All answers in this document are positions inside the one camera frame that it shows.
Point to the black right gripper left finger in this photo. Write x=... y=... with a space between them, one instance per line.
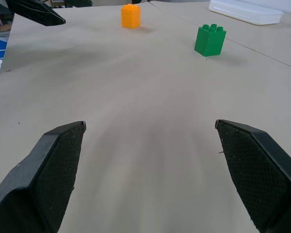
x=38 y=174

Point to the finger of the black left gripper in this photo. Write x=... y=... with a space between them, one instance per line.
x=38 y=12

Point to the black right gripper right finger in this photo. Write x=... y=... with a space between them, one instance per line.
x=257 y=174

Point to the orange toy brick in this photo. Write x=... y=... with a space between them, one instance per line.
x=130 y=16

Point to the green toy brick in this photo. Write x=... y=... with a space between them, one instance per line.
x=209 y=41

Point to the white flat tray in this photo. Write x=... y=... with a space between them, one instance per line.
x=247 y=11

